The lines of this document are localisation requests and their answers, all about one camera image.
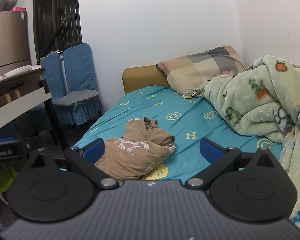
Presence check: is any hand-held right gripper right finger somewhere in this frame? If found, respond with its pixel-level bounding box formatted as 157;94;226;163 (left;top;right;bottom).
185;138;275;190

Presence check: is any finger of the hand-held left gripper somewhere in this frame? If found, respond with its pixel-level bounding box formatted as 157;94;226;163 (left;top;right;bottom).
22;136;42;158

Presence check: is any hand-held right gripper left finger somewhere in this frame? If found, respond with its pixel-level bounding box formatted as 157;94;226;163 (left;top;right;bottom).
27;138;119;190

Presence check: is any tan printed t-shirt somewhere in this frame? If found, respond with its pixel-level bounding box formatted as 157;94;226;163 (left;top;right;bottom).
94;117;177;180

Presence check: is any blue covered chair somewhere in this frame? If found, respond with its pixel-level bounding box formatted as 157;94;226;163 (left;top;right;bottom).
27;52;67;133
0;120;23;143
52;42;103;127

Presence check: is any dark table with white edge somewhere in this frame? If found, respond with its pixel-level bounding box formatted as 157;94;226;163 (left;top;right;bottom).
0;66;70;153

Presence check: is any grey seat cushion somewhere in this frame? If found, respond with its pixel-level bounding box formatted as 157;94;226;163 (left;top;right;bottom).
52;89;102;111

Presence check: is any green fleece printed blanket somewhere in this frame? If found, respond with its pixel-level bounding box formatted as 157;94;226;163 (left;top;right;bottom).
199;55;300;233

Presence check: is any patchwork pillow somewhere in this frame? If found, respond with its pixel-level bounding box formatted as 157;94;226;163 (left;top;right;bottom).
155;45;247;98

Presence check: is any mustard bed headboard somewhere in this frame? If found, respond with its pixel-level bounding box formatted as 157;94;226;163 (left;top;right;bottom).
122;65;170;95

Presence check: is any beige refrigerator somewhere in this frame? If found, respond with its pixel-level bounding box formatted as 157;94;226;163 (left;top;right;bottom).
0;10;32;77

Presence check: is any dark barred window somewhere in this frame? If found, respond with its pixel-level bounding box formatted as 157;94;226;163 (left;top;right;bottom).
32;0;83;60

